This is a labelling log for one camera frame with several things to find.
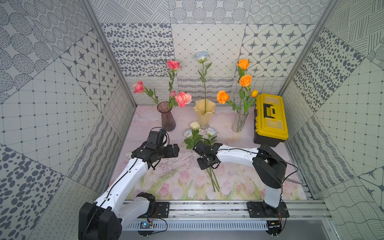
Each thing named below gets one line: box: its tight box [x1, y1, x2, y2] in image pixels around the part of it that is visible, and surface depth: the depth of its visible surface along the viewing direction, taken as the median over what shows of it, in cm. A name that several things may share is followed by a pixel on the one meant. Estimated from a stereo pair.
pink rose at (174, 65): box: [167, 60, 182, 94], surface depth 84 cm
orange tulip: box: [243, 89, 259, 114], surface depth 92 cm
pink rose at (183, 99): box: [175, 91, 193, 108], surface depth 69 cm
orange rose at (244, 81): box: [239, 74, 253, 114], surface depth 88 cm
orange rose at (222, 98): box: [216, 90, 241, 111], surface depth 80 cm
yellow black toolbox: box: [254, 93, 289, 148], surface depth 92 cm
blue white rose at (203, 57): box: [195, 51, 212, 114], surface depth 90 cm
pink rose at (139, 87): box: [133, 80, 160, 105], surface depth 83 cm
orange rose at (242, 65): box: [237, 59, 251, 79], surface depth 87 cm
